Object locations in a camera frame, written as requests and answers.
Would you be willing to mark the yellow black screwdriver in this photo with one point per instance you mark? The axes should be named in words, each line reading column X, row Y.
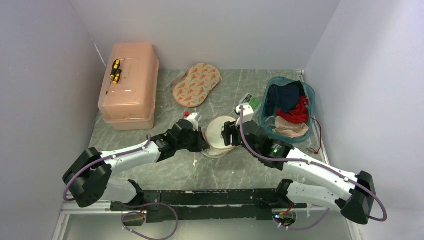
column 115, row 67
column 114, row 78

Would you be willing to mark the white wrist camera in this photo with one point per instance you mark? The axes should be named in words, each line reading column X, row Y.
column 245, row 113
column 193, row 118

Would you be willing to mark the teal plastic basket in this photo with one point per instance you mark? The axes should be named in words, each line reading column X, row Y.
column 268, row 122

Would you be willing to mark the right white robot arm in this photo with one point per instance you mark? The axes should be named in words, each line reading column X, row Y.
column 352, row 194

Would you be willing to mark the white mesh laundry bag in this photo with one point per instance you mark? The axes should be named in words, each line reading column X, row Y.
column 214, row 139

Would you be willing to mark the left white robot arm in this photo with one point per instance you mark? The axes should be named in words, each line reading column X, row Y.
column 90, row 178

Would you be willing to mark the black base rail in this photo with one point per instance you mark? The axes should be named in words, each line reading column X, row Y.
column 167, row 205

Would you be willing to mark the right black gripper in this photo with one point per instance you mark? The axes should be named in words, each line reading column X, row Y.
column 230, row 128

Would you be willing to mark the pink plastic storage box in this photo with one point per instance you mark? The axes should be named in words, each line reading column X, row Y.
column 130, row 104

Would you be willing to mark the navy blue cloth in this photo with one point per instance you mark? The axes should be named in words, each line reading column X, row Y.
column 283, row 97

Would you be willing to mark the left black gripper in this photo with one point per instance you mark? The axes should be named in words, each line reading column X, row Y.
column 201, row 144

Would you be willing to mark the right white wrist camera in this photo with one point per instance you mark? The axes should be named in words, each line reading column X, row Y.
column 245, row 113

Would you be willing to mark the beige pink cloth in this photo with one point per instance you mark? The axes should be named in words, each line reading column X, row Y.
column 288, row 129

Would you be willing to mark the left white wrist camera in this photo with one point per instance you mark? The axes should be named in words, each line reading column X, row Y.
column 193, row 118

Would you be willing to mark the patterned beige oven mitt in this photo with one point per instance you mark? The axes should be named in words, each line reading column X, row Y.
column 192, row 89

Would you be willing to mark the red cloth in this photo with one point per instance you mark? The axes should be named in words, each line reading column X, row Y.
column 299, row 114

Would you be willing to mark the green white small box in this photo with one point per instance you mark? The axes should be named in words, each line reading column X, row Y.
column 253, row 101

